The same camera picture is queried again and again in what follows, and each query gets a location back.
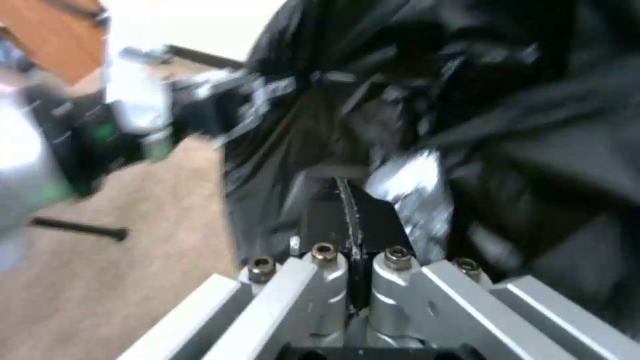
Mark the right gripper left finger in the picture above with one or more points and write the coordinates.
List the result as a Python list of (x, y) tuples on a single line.
[(280, 300)]

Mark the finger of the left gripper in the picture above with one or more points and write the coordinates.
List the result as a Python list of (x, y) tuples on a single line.
[(247, 127), (250, 84)]

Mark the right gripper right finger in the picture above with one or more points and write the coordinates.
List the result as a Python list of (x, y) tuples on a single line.
[(450, 307)]

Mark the black plastic trash bag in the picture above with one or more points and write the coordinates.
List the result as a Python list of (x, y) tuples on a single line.
[(500, 93)]

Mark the long dark bar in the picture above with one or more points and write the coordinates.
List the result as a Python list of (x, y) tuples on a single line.
[(205, 56)]

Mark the brown wooden furniture panel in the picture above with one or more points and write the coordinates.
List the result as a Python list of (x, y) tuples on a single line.
[(55, 33)]

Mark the short black strip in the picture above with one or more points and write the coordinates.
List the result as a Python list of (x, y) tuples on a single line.
[(80, 227)]

